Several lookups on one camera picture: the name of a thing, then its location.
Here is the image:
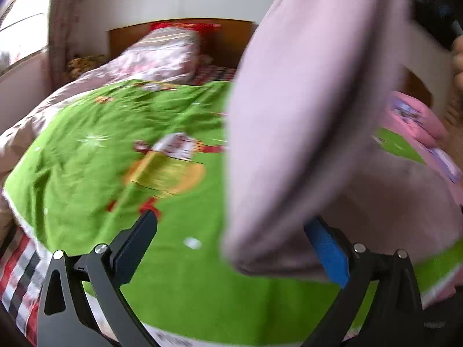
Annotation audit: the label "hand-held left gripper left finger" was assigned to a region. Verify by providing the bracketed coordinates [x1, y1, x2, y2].
[37, 210, 160, 347]

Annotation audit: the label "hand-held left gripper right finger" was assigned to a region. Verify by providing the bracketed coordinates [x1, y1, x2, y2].
[304, 216, 425, 347]

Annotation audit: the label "lilac pants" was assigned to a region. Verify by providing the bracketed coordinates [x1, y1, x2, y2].
[221, 0, 463, 284]

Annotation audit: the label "person's right hand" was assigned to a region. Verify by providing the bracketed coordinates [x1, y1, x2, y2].
[450, 37, 463, 92]

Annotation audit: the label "green printed blanket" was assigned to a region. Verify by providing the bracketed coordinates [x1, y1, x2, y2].
[3, 80, 463, 344]

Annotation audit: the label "ribbed wooden headboard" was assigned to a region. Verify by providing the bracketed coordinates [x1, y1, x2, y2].
[401, 68, 435, 110]

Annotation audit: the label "folded pink quilt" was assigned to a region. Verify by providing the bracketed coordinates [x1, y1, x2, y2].
[383, 90, 449, 146]

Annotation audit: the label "pale pink duvet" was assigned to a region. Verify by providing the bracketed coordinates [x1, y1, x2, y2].
[0, 58, 203, 232]

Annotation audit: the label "brown floral blanket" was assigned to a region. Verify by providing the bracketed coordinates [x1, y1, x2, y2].
[65, 54, 107, 80]

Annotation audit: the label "pink patterned pillow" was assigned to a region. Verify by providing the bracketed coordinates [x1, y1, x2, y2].
[125, 29, 201, 80]

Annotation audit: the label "plain wooden headboard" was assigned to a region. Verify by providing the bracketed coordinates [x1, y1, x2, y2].
[106, 18, 259, 70]

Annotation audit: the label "red floral pillow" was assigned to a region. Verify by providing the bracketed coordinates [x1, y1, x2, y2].
[150, 22, 222, 38]

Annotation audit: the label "brown patterned curtain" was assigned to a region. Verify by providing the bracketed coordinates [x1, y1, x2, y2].
[47, 0, 91, 87]

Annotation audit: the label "window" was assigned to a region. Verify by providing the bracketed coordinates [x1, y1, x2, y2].
[0, 0, 55, 76]

